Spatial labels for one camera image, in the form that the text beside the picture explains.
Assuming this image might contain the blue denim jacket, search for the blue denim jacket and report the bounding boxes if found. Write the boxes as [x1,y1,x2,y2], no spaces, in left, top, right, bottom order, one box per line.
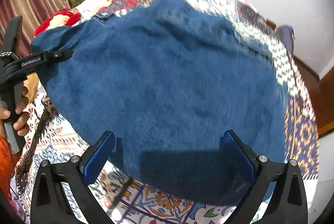
[31,0,288,205]

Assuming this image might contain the person's left hand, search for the person's left hand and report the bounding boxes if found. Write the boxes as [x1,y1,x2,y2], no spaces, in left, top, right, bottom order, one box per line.
[14,74,39,136]

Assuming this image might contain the red plush toy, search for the red plush toy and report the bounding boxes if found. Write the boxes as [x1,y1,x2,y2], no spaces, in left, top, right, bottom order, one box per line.
[34,8,82,36]

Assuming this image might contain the patchwork patterned bedspread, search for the patchwork patterned bedspread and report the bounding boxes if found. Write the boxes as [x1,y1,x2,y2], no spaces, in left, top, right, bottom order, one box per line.
[12,0,319,223]

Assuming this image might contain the blue purple bag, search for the blue purple bag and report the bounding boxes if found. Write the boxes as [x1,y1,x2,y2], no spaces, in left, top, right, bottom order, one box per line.
[275,25,295,55]

